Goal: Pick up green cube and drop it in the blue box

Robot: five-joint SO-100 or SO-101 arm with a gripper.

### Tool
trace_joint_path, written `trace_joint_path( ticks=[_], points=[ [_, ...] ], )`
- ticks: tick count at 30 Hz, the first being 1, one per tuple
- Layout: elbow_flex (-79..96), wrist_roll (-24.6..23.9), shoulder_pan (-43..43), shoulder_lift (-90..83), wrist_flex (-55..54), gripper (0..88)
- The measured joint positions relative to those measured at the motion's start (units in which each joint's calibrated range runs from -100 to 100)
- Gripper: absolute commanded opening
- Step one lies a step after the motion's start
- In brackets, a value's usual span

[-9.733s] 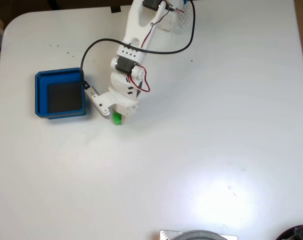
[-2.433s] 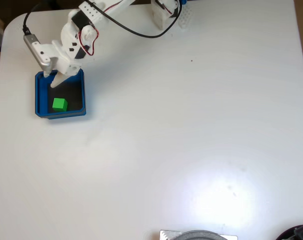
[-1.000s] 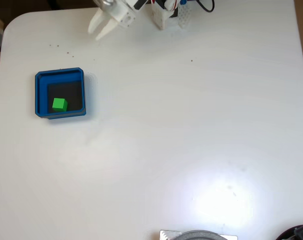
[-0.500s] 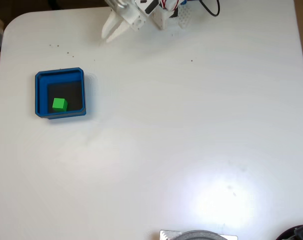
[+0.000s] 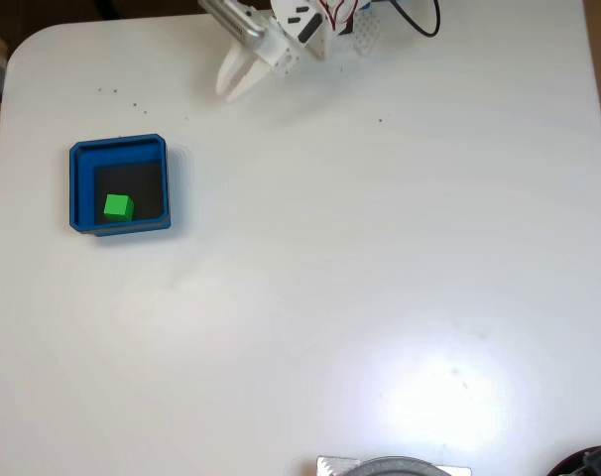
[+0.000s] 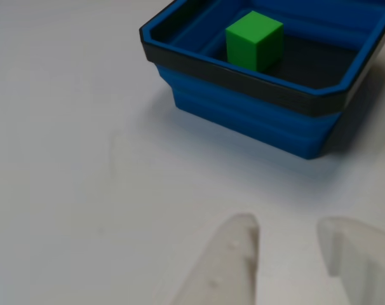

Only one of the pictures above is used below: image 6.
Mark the blue collapsible box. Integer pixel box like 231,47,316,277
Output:
138,0,385,161

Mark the green cube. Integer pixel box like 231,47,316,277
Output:
225,10,285,73

